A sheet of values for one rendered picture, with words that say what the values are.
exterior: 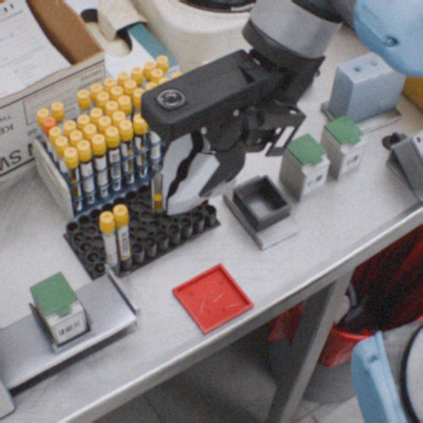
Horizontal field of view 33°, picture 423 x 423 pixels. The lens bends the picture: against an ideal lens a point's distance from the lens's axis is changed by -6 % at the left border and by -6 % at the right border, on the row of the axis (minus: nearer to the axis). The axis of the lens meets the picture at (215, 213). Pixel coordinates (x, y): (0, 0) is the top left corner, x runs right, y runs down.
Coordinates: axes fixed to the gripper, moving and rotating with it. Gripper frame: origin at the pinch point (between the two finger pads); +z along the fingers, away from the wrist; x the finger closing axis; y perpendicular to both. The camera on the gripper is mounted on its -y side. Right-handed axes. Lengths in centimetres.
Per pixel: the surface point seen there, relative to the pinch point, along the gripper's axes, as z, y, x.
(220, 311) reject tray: 12.6, 11.1, -5.7
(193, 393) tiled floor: 82, 66, 16
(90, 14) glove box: 3.2, 16.6, 43.3
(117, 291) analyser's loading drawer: 14.0, 0.9, 0.7
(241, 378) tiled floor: 76, 76, 13
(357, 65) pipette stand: -12.2, 34.6, 10.4
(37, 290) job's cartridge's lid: 12.7, -10.0, 1.6
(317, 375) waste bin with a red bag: 56, 73, -2
